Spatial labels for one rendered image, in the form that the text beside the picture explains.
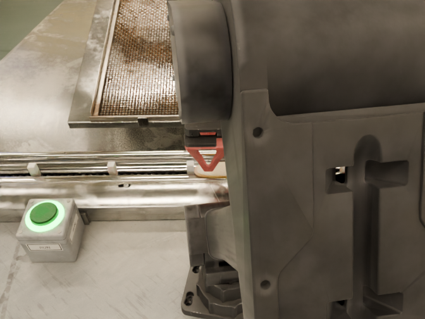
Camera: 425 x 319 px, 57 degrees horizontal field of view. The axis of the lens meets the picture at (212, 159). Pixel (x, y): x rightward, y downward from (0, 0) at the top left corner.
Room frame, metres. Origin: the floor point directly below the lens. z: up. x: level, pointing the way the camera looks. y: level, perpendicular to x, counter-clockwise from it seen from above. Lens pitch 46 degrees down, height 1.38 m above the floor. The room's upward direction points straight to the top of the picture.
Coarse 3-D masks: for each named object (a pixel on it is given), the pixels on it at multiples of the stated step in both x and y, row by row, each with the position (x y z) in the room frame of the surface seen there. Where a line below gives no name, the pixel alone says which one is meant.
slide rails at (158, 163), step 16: (64, 160) 0.50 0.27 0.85; (80, 160) 0.50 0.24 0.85; (96, 160) 0.50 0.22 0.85; (112, 160) 0.50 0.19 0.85; (128, 160) 0.50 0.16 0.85; (144, 160) 0.50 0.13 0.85; (160, 160) 0.50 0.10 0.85; (176, 160) 0.50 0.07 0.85; (192, 160) 0.50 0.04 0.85; (208, 160) 0.50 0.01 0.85; (224, 160) 0.50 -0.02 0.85; (32, 176) 0.47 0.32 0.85; (48, 176) 0.47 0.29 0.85; (64, 176) 0.47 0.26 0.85; (80, 176) 0.47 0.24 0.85; (96, 176) 0.47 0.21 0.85; (112, 176) 0.47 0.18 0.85; (128, 176) 0.47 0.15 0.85; (144, 176) 0.47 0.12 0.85; (160, 176) 0.47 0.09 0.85; (176, 176) 0.47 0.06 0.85; (192, 176) 0.47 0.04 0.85
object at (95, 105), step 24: (120, 0) 0.95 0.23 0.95; (144, 24) 0.86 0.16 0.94; (168, 48) 0.78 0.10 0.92; (120, 72) 0.70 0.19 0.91; (144, 72) 0.70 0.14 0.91; (96, 96) 0.63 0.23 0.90; (120, 96) 0.63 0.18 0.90; (144, 96) 0.63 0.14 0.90; (168, 96) 0.63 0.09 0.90; (96, 120) 0.57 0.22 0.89; (120, 120) 0.57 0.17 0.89; (168, 120) 0.57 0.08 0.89
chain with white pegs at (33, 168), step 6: (108, 162) 0.48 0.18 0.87; (114, 162) 0.48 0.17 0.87; (192, 162) 0.48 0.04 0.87; (30, 168) 0.47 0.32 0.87; (36, 168) 0.47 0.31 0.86; (108, 168) 0.47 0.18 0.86; (114, 168) 0.47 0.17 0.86; (192, 168) 0.47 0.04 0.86; (342, 168) 0.48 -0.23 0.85; (0, 174) 0.48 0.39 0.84; (6, 174) 0.48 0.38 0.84; (12, 174) 0.48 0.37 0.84; (18, 174) 0.48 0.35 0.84; (24, 174) 0.48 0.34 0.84; (30, 174) 0.47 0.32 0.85; (36, 174) 0.47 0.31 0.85; (42, 174) 0.48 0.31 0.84; (48, 174) 0.48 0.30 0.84; (54, 174) 0.48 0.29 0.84; (60, 174) 0.48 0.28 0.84; (66, 174) 0.48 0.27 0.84; (72, 174) 0.48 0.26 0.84; (78, 174) 0.48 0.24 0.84; (84, 174) 0.48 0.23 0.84; (90, 174) 0.48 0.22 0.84; (96, 174) 0.48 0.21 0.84; (102, 174) 0.48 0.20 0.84; (108, 174) 0.48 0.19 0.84; (114, 174) 0.47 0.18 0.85; (120, 174) 0.48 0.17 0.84; (126, 174) 0.48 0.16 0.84; (132, 174) 0.48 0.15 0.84; (138, 174) 0.48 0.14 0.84; (144, 174) 0.48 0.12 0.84; (150, 174) 0.48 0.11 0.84; (156, 174) 0.48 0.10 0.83; (162, 174) 0.48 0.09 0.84; (168, 174) 0.48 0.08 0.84; (174, 174) 0.48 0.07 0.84
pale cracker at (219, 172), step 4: (220, 164) 0.49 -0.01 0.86; (224, 164) 0.49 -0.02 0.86; (196, 168) 0.48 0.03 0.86; (200, 168) 0.48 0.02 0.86; (216, 168) 0.47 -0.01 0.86; (220, 168) 0.47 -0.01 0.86; (224, 168) 0.47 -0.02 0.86; (196, 172) 0.47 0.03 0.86; (200, 172) 0.47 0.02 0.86; (204, 172) 0.47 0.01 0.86; (208, 172) 0.47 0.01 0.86; (212, 172) 0.47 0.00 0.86; (216, 172) 0.47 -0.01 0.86; (220, 172) 0.47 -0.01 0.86; (224, 172) 0.47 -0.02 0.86; (200, 176) 0.46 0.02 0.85; (204, 176) 0.46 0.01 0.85; (208, 176) 0.46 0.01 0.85; (212, 176) 0.46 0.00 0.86; (216, 176) 0.46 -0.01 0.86; (220, 176) 0.46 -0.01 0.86; (224, 176) 0.46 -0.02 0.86
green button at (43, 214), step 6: (42, 204) 0.36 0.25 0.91; (48, 204) 0.36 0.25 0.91; (54, 204) 0.36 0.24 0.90; (36, 210) 0.35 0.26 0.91; (42, 210) 0.35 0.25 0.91; (48, 210) 0.35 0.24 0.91; (54, 210) 0.35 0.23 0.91; (30, 216) 0.34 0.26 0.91; (36, 216) 0.34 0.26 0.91; (42, 216) 0.34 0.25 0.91; (48, 216) 0.34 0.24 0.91; (54, 216) 0.34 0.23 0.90; (36, 222) 0.33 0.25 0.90; (42, 222) 0.33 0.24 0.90; (48, 222) 0.33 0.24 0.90
